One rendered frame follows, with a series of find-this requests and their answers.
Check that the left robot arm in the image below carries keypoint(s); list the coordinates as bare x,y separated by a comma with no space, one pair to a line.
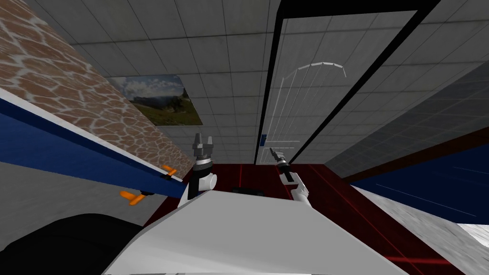
57,248

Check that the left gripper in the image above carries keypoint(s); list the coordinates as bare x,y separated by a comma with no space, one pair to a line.
203,152

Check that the blue door leaf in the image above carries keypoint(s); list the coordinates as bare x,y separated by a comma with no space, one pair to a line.
57,149

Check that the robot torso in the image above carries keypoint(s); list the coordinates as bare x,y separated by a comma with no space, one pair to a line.
248,236

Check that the landscape picture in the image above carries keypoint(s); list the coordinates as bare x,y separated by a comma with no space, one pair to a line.
160,101

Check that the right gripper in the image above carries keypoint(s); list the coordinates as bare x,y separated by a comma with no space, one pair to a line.
279,156

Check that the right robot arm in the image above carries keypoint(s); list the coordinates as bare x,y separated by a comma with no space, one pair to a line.
300,193

